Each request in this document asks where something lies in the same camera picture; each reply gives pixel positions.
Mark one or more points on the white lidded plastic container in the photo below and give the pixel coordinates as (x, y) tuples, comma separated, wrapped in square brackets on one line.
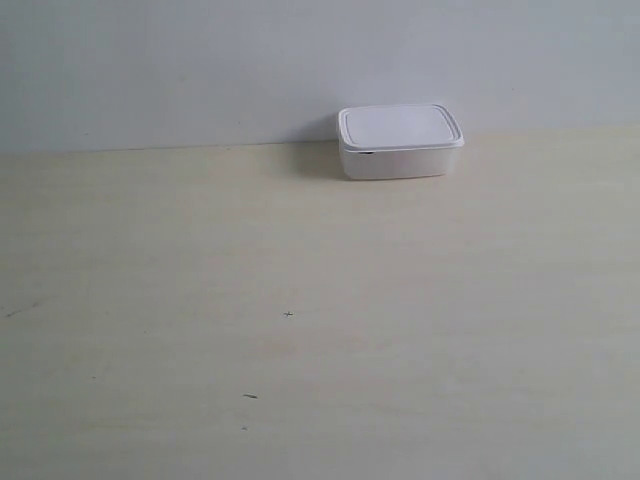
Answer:
[(397, 141)]

